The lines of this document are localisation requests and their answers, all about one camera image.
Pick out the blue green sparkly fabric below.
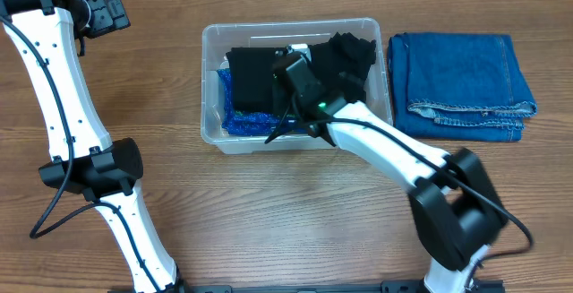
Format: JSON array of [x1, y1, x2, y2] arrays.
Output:
[[217, 68, 304, 136]]

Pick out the clear plastic storage bin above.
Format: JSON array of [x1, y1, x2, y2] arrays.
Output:
[[201, 18, 393, 154]]

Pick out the black cloth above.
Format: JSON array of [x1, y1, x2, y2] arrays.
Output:
[[310, 32, 376, 102], [226, 47, 287, 115]]

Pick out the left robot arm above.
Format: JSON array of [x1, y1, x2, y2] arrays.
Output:
[[1, 0, 187, 292]]

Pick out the blue denim jeans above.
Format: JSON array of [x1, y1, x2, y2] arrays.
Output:
[[387, 32, 538, 142]]

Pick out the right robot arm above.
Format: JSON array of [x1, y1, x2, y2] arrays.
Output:
[[272, 45, 508, 292]]

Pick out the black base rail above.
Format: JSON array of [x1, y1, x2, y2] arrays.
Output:
[[111, 279, 507, 293]]

